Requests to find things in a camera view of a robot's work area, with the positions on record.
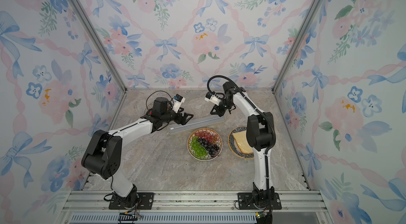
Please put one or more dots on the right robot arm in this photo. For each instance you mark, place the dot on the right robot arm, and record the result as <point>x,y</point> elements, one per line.
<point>260,135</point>

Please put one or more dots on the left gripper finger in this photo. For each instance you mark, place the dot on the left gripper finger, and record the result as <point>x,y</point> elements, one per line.
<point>187,116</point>
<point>182,121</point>

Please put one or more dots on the cream plastic wrap dispenser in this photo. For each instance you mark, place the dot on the cream plastic wrap dispenser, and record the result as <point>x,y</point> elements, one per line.
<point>196,123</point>

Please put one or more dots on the blue yellow-rimmed plate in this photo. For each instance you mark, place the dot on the blue yellow-rimmed plate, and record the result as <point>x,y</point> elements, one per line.
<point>241,143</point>

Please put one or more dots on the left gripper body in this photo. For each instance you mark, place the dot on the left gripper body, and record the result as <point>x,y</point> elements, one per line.
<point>169,116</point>

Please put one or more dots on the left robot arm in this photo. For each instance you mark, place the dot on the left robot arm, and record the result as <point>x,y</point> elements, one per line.
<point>103,154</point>

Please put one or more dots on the clear plastic wrap sheet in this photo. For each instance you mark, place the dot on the clear plastic wrap sheet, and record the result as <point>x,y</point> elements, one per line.
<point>242,143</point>

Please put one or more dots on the aluminium front rail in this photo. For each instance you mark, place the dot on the aluminium front rail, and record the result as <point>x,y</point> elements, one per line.
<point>195,207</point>

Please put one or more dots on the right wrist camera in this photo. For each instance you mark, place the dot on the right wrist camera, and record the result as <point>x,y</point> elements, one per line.
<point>211,97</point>

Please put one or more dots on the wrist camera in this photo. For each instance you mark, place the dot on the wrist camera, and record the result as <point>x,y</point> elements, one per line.
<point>211,97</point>
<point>178,100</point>

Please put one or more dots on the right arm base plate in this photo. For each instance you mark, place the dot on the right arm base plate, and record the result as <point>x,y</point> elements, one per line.
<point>246,201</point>

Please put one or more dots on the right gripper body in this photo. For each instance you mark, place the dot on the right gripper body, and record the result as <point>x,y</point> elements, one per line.
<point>224,106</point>

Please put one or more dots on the glass bowl of strawberries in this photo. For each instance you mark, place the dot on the glass bowl of strawberries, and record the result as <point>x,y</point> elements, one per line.
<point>149,107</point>

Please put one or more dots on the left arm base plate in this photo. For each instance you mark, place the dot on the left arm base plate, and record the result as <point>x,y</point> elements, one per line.
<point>139,201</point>

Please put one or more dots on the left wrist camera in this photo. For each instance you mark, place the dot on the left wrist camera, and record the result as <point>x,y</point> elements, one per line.
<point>178,100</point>

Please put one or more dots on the plate of grapes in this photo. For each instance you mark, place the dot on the plate of grapes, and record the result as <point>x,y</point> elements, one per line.
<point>204,144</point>

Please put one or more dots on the bread slices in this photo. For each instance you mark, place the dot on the bread slices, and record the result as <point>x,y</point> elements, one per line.
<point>241,142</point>

